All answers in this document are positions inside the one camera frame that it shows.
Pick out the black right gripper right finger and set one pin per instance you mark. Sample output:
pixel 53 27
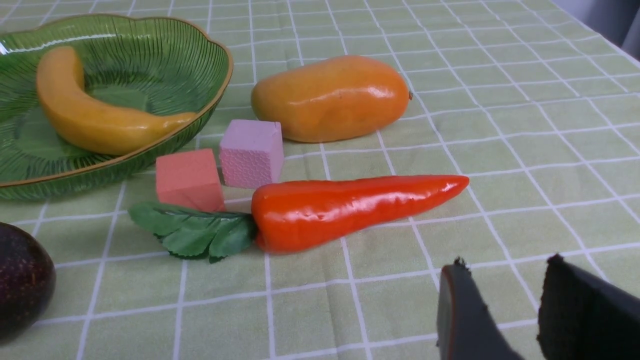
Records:
pixel 582 317

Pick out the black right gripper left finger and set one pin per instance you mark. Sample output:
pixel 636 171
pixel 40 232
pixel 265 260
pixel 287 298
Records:
pixel 466 330

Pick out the orange toy carrot with leaves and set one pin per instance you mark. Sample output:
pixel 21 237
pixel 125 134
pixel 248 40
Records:
pixel 295 216

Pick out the yellow orange toy mango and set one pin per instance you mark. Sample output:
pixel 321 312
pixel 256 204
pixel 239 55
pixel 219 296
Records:
pixel 336 99

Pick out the yellow toy banana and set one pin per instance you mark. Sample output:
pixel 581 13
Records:
pixel 89 123

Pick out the dark purple toy mangosteen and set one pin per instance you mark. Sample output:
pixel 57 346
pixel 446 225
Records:
pixel 27 281

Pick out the pink foam cube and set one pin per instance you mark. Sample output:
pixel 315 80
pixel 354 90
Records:
pixel 251 153

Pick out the salmon foam cube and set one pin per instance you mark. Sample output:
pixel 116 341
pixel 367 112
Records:
pixel 190 179

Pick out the green glass leaf plate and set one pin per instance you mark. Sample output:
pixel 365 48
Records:
pixel 163 65

